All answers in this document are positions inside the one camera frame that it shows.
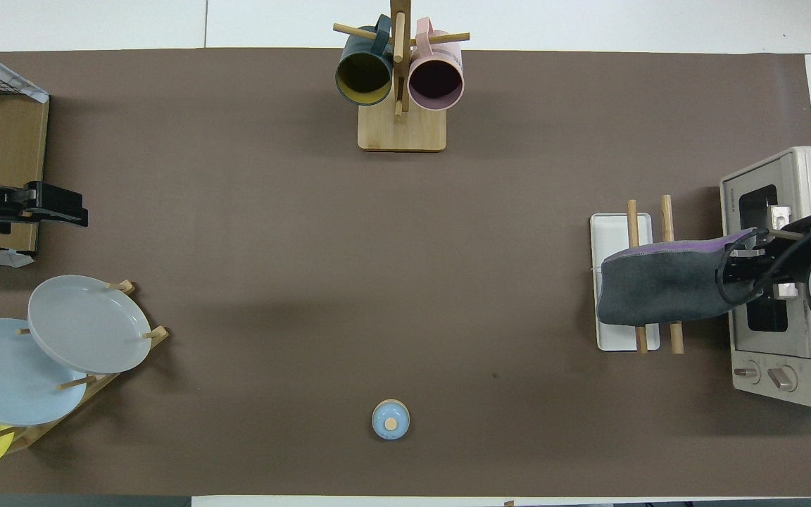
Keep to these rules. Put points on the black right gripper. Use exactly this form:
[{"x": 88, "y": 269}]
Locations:
[{"x": 786, "y": 257}]

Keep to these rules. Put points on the purple towel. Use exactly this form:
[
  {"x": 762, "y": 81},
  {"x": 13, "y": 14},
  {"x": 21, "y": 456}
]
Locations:
[{"x": 659, "y": 289}]

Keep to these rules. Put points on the wooden plate rack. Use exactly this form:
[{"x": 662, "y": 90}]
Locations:
[{"x": 124, "y": 286}]

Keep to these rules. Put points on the white towel rack wooden bars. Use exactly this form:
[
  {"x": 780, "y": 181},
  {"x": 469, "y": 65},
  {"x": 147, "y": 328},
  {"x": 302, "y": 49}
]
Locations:
[{"x": 617, "y": 338}]

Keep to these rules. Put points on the wooden shelf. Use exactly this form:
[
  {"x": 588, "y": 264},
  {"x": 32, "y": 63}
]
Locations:
[{"x": 11, "y": 141}]

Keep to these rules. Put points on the grey plate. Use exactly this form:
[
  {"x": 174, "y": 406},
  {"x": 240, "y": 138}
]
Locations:
[{"x": 89, "y": 324}]

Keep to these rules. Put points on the brown table mat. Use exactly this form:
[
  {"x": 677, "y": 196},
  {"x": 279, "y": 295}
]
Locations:
[{"x": 307, "y": 317}]

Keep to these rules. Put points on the dark teal mug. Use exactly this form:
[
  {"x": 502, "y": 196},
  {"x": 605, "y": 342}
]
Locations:
[{"x": 363, "y": 77}]

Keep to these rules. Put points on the wooden mug tree stand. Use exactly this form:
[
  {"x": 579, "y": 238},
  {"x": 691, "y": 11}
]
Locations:
[{"x": 402, "y": 134}]

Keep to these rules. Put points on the pink mug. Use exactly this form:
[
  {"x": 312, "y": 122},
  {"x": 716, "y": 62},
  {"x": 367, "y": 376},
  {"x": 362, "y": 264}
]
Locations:
[{"x": 436, "y": 81}]

